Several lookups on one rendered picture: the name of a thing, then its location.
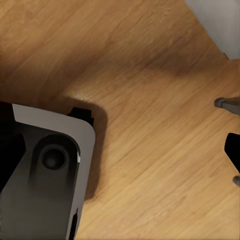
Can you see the desk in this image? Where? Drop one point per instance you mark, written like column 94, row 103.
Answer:
column 221, row 20

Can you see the taboret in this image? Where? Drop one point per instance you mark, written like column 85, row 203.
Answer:
column 233, row 107

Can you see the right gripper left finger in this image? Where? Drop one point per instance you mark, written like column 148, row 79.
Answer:
column 12, row 149

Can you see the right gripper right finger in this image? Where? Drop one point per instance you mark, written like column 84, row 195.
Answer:
column 232, row 149

